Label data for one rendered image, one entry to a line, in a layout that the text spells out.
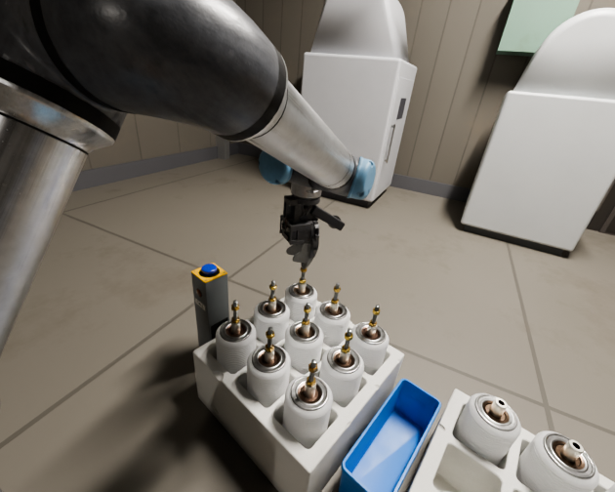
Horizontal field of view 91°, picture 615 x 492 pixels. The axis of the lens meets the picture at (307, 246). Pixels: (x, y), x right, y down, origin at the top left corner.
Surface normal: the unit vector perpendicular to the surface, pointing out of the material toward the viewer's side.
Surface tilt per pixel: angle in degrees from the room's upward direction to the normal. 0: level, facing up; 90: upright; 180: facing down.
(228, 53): 83
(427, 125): 90
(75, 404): 0
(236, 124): 134
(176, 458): 0
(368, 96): 90
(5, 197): 81
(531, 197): 90
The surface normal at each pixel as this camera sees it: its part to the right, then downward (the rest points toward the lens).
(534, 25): -0.44, 0.39
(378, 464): 0.09, -0.88
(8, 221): 0.80, 0.27
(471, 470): -0.63, 0.32
